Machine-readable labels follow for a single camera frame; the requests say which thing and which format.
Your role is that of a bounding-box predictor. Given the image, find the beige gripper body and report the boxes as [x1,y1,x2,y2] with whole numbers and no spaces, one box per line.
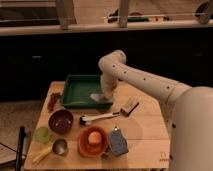
[101,78,117,99]

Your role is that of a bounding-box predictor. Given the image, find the grey towel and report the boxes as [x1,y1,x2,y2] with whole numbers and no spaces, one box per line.
[90,93,113,102]

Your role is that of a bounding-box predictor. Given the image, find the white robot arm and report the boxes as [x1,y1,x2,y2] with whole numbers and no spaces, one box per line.
[98,50,213,171]

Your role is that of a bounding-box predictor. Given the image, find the green plastic tray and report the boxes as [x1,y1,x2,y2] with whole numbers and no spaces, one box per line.
[60,75,112,109]

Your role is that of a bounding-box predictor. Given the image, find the wooden scrub brush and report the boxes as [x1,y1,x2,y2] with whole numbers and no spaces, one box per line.
[120,98,139,117]

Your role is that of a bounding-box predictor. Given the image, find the red grape bunch toy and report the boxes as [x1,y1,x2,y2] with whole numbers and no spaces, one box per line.
[47,92,61,113]

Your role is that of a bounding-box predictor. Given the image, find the wooden table board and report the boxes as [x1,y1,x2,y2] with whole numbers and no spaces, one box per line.
[24,82,170,171]

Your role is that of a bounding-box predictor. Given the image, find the orange egg-shaped ball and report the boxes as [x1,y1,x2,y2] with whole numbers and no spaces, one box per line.
[88,131,102,145]

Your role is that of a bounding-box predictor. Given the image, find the dark red bowl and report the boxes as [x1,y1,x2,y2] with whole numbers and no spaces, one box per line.
[48,110,73,134]

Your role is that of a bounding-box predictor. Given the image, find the orange plate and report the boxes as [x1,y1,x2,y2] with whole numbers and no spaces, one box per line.
[78,126,108,158]

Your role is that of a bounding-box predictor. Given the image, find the green plastic cup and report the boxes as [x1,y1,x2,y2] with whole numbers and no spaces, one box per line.
[34,127,50,143]

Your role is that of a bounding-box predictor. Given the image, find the black pole stand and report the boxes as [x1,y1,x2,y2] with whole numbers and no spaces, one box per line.
[15,126,25,171]

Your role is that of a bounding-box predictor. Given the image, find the metal yellow-handled measuring cup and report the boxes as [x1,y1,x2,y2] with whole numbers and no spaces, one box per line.
[32,139,68,164]

